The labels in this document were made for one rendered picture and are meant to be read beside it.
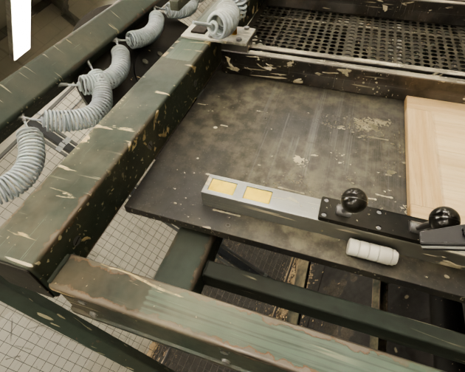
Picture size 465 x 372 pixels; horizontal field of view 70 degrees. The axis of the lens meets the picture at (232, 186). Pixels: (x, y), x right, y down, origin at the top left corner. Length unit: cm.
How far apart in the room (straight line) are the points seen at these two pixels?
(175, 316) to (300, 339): 17
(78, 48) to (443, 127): 112
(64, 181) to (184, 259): 25
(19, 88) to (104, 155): 55
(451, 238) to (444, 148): 39
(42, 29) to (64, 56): 512
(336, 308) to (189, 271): 27
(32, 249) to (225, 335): 30
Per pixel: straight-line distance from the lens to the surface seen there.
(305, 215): 60
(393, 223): 63
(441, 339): 68
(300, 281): 176
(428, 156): 83
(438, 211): 53
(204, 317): 50
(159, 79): 84
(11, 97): 114
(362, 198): 50
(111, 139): 69
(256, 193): 63
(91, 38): 137
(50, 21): 651
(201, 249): 65
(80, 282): 57
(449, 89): 101
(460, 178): 82
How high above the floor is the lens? 180
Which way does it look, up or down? 17 degrees down
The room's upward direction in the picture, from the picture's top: 53 degrees counter-clockwise
